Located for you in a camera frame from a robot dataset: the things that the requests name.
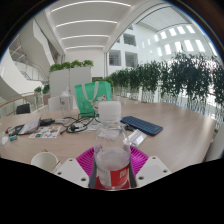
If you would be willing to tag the colourful sticker sheet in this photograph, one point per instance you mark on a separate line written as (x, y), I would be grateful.
(45, 132)

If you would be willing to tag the green tote bag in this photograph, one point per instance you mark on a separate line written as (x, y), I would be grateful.
(86, 98)

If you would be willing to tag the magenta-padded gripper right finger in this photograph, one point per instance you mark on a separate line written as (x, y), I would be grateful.
(151, 170)

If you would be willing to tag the clear plastic packet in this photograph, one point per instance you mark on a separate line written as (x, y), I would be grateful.
(137, 137)

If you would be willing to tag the clear red-labelled water bottle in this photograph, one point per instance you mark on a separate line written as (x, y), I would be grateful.
(111, 160)

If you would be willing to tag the white cabinet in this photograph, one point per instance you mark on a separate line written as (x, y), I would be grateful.
(70, 80)

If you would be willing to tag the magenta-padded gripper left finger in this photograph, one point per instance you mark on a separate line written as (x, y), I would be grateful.
(71, 170)

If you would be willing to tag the white grid-patterned mug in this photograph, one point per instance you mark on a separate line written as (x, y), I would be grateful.
(45, 161)

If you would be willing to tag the black chair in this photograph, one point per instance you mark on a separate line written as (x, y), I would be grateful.
(23, 109)

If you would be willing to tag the open booklet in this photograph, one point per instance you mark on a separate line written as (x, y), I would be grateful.
(30, 126)

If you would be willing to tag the dark blue keyboard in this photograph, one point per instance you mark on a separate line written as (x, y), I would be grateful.
(141, 125)

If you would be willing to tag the black power adapter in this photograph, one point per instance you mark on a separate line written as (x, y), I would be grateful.
(47, 121)

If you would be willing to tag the green hedge plants row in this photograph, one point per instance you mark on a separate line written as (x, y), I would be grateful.
(173, 76)

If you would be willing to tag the ceiling light strips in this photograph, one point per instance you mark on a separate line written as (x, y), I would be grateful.
(90, 21)

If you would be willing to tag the clear plastic water jug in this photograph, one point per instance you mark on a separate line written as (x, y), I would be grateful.
(65, 103)

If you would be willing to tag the green plants in brown planter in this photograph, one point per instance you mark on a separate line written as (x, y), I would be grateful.
(42, 89)

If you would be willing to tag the green plants atop cabinet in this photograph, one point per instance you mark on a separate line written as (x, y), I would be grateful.
(71, 64)

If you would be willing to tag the black folder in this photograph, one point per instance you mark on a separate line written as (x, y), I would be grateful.
(15, 130)

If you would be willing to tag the teal marker pen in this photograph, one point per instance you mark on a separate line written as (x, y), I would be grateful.
(13, 138)

